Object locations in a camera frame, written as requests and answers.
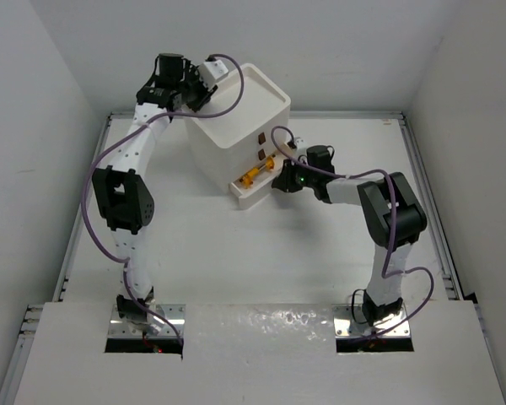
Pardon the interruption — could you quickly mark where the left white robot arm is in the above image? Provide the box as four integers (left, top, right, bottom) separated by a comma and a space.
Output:
90, 54, 229, 331

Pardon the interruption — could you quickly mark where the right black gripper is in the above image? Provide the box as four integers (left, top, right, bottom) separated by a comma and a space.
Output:
273, 157, 317, 193

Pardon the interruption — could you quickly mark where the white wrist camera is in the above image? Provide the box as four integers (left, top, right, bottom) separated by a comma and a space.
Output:
288, 137, 307, 150
198, 59, 229, 89

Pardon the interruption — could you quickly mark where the white drawer cabinet box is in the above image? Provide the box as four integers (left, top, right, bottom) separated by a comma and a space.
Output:
185, 63, 291, 193

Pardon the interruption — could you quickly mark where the purple cable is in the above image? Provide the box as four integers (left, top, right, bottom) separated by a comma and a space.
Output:
82, 53, 245, 351
270, 125, 438, 343

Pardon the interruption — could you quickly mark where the white bottom drawer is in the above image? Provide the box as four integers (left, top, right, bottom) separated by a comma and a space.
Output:
229, 149, 285, 210

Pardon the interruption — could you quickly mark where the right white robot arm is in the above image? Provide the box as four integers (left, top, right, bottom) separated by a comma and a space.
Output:
272, 145, 427, 326

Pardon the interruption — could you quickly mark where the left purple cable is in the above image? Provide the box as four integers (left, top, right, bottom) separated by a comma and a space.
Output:
82, 53, 245, 351

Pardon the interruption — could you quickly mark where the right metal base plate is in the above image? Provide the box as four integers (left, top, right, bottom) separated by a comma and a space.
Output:
332, 304, 412, 340

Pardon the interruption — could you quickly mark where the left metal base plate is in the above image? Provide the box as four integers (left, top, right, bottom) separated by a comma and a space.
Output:
107, 304, 186, 339

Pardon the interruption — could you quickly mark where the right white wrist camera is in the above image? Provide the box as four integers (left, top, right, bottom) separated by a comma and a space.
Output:
288, 137, 307, 150

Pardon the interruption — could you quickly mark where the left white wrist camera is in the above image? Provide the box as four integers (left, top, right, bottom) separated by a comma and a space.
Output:
198, 59, 229, 89

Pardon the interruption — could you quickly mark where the metal base plate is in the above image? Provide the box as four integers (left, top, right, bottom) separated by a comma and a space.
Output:
107, 304, 186, 339
332, 304, 412, 340

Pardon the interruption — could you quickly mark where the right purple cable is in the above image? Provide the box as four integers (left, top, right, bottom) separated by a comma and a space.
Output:
270, 125, 438, 343

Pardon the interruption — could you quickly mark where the white front cover board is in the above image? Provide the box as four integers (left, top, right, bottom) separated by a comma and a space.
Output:
15, 301, 503, 404

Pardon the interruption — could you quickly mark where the yellow clamp tool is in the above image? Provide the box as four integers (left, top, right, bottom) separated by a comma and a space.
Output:
239, 154, 276, 189

